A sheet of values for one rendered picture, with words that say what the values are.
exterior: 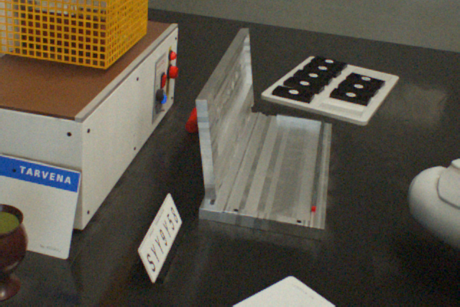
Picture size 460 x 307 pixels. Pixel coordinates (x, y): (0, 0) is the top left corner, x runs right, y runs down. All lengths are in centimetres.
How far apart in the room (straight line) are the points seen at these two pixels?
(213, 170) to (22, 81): 33
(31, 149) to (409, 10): 270
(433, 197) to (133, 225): 47
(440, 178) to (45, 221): 59
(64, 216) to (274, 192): 38
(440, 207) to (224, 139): 39
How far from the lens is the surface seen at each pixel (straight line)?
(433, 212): 99
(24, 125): 96
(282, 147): 129
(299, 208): 109
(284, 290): 77
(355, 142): 142
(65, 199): 95
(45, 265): 96
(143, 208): 108
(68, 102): 97
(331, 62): 186
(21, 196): 98
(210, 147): 99
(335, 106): 154
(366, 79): 177
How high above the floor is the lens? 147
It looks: 25 degrees down
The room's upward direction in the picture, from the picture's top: 6 degrees clockwise
